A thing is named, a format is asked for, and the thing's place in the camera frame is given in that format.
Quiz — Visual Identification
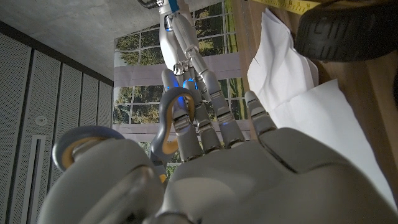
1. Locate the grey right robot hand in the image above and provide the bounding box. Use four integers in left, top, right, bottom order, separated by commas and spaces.
157, 0, 218, 86

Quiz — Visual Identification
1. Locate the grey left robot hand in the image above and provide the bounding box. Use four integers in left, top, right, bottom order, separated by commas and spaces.
37, 68, 398, 224

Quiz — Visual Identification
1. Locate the large white paper sheet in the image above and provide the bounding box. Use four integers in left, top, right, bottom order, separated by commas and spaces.
267, 79, 398, 212

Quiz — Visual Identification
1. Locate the black yellow tape measure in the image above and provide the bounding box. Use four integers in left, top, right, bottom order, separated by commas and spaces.
251, 0, 398, 62

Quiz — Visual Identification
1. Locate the printed window forest backdrop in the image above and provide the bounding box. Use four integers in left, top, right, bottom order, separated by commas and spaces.
113, 0, 252, 175

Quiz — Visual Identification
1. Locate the round white ceiling sensor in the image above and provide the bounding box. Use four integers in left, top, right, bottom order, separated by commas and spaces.
34, 114, 49, 127

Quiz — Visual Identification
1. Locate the ceiling slot vent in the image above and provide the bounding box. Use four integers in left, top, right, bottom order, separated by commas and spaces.
20, 135, 47, 224

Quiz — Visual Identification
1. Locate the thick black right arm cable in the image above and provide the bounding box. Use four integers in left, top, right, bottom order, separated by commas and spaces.
137, 0, 160, 9

